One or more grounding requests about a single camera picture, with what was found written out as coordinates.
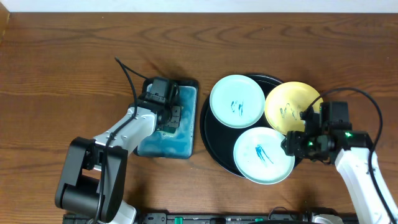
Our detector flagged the round black tray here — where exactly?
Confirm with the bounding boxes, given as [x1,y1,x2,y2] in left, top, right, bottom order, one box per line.
[200,73,283,178]

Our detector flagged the light blue plate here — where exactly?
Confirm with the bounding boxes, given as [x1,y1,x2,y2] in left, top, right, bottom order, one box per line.
[210,75,265,129]
[233,127,295,185]

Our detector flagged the yellow plate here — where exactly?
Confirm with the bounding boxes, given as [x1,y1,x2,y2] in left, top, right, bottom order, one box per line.
[264,82,320,135]

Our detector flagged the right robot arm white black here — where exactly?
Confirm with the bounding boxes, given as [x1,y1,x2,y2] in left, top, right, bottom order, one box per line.
[281,130,397,223]

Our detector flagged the rectangular tray with soapy water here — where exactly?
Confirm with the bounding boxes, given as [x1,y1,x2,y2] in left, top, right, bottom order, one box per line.
[134,78,198,159]

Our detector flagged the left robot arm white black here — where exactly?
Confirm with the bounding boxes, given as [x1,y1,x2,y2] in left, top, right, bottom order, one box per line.
[55,106,181,223]

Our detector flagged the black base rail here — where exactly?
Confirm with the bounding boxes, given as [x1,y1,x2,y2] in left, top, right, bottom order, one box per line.
[62,211,358,224]

